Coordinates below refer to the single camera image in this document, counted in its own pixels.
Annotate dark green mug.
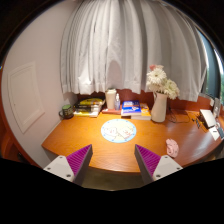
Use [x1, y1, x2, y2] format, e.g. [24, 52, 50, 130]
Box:
[59, 104, 74, 119]

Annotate white tall container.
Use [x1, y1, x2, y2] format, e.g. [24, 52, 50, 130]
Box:
[105, 89, 116, 109]

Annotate yellow book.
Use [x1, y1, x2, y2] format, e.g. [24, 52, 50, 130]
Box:
[131, 103, 151, 120]

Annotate white ceramic vase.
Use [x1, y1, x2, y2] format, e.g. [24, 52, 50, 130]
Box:
[151, 93, 167, 123]

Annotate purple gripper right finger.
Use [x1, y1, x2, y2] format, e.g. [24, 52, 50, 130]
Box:
[134, 145, 182, 185]

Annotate black cable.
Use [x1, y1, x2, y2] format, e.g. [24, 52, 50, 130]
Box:
[166, 99, 201, 124]

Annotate white curtain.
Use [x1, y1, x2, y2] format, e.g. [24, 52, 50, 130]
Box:
[61, 0, 206, 101]

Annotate blue book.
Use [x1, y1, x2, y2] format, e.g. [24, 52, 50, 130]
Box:
[121, 100, 141, 116]

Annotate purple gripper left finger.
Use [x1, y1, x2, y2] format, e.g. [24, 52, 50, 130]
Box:
[44, 145, 93, 186]

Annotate pink computer mouse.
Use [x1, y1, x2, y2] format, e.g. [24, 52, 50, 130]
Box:
[166, 139, 179, 158]

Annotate small clear spray bottle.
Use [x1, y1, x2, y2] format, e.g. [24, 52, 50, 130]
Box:
[115, 93, 120, 110]

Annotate stack of yellow books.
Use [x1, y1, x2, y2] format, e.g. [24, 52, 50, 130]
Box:
[73, 98, 105, 117]

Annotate round illustrated mouse pad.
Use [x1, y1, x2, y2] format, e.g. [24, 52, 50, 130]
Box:
[101, 119, 137, 143]

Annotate white and pink flowers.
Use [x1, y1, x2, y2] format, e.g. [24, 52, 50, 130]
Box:
[146, 65, 180, 100]

